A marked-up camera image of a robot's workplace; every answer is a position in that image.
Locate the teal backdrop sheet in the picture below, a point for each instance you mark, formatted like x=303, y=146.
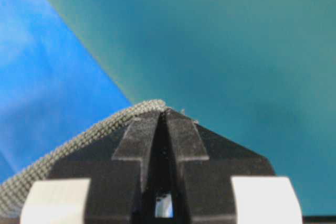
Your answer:
x=259, y=72

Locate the large grey towel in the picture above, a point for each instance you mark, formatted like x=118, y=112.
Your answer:
x=14, y=190

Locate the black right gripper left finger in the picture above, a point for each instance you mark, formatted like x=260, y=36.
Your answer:
x=100, y=183

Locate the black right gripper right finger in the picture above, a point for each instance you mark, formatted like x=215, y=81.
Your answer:
x=220, y=181

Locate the blue table cloth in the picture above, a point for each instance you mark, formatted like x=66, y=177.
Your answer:
x=51, y=87

